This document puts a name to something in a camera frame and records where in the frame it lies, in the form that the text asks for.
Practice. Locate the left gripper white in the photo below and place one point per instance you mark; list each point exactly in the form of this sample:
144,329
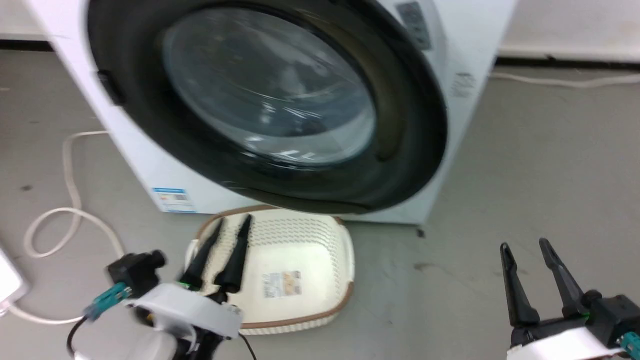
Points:
195,305

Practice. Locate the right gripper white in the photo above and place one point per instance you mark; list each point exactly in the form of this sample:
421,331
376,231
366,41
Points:
560,342

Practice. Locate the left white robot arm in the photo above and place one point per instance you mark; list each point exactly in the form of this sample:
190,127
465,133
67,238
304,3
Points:
145,347

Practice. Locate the white front-load washing machine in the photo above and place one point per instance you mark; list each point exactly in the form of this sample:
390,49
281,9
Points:
465,150

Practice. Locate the black round glass washer door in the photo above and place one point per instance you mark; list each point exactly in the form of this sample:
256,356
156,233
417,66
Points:
405,165

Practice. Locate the paper label in basket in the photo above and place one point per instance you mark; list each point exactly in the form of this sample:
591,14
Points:
283,284

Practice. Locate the blue white energy label sticker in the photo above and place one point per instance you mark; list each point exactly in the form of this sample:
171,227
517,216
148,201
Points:
173,199

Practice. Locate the white laundry basket brown rim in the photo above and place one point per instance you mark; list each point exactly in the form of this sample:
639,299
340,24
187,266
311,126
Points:
310,240

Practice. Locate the white power strip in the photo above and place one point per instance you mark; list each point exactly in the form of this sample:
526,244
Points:
9,280

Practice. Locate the grey control panel sticker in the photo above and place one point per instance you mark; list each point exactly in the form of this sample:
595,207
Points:
414,22

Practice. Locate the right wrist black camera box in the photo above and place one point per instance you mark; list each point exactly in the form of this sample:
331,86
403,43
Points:
612,312

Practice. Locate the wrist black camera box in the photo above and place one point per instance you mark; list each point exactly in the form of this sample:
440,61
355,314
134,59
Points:
135,272
612,312

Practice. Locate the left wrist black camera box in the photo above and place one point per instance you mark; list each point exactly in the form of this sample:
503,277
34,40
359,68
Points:
135,272

